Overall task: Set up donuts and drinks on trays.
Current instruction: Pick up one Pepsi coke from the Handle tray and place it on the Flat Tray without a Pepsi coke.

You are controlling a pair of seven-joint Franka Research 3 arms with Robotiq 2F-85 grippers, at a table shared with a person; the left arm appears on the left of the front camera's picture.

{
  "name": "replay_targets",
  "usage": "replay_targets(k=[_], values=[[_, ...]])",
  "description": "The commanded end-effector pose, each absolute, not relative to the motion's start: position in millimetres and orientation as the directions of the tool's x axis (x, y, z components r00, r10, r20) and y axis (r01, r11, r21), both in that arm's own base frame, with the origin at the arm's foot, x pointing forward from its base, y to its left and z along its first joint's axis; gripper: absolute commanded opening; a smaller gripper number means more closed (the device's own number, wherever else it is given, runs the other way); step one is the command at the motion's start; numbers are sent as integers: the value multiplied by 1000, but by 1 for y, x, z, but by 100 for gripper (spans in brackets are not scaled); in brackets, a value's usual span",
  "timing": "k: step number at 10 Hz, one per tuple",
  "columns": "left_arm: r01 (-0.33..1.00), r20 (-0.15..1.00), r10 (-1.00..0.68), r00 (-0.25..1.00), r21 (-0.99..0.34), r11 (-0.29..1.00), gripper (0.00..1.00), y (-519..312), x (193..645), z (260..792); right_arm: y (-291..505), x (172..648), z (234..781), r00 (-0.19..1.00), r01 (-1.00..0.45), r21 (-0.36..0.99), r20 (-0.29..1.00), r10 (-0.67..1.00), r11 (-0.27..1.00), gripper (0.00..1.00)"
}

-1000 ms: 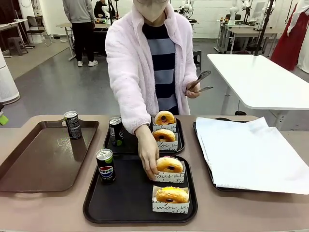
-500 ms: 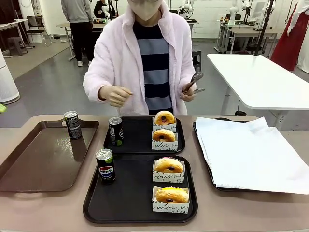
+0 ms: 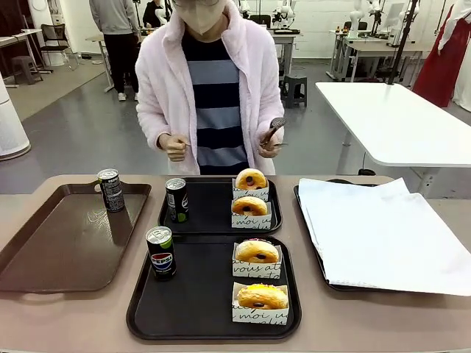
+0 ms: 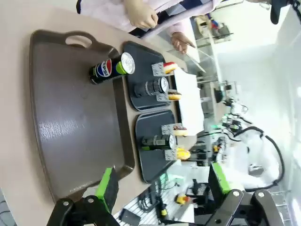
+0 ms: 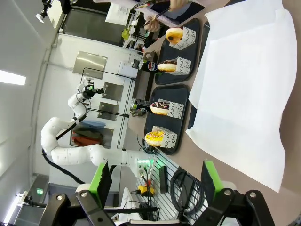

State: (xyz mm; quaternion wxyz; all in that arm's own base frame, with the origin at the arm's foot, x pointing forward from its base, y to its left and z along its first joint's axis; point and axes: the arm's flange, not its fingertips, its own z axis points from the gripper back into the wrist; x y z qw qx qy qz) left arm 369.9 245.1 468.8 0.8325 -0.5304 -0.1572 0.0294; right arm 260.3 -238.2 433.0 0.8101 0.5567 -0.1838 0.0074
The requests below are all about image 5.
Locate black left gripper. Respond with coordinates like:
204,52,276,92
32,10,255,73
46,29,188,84
82,83,105,100

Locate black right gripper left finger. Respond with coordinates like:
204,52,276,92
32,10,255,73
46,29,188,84
44,161,113,226

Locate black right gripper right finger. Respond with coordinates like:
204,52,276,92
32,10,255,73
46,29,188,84
199,160,276,226

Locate white printed paper donut box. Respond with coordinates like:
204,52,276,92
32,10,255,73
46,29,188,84
174,26,190,51
167,56,191,77
163,98,186,120
151,125,178,150

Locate chocolate iced sprinkled donut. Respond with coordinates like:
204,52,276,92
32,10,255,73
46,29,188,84
150,101,171,116

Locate yellow iced sprinkled donut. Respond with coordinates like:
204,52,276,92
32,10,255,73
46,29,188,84
144,130,165,147

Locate red iced donut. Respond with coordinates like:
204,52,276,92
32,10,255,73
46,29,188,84
157,59,178,73

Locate plain glazed donut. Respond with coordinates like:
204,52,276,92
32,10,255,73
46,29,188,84
165,27,185,46

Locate metal serving tongs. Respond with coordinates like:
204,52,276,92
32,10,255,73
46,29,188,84
143,6,172,27

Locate person's right forearm pink sleeve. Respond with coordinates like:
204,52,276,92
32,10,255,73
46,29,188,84
135,2,182,29

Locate person's right hand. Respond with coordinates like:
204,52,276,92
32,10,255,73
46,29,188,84
143,16,162,33

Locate person's left hand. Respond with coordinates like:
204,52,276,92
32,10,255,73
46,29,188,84
169,0,192,12

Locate blue folded cloth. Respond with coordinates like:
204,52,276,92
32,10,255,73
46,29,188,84
81,120,106,129

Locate olive jacket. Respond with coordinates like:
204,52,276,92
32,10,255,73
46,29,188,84
74,127,104,140

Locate yellow connector plug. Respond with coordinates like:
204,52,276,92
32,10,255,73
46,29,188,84
137,184,155,197

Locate orange red jacket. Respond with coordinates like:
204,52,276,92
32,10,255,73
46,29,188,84
71,136,102,148

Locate small black box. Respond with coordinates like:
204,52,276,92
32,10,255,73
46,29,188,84
158,165,168,194

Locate brown plastic tray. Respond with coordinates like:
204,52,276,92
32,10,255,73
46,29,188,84
135,50,161,103

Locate black plastic tray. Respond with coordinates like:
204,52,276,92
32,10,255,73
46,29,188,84
186,20,211,131
143,84,190,156
154,17,201,86

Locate ceiling light panel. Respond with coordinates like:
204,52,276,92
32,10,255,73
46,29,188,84
0,69,27,86

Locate white poster board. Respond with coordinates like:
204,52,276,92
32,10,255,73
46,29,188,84
105,3,133,26

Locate white paper sheet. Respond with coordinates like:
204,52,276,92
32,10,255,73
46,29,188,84
185,0,298,194

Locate person in pink fleece jacket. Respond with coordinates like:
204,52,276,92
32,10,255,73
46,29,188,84
131,0,227,29

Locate black clothes rack frame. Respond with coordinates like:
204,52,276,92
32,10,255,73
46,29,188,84
82,67,138,149

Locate small metal wall panel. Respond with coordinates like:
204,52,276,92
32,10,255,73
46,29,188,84
102,81,124,102
97,101,119,121

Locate large metal wall panel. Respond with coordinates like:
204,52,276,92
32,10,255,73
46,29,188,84
72,50,108,80

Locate coiled black cable with adapter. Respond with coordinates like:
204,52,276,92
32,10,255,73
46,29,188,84
170,169,206,218

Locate black cable hose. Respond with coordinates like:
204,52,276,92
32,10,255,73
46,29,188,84
41,149,86,185

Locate white grooved base plate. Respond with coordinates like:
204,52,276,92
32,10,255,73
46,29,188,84
135,150,213,226

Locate ceiling mounted camera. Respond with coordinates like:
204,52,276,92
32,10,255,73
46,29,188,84
35,0,54,24

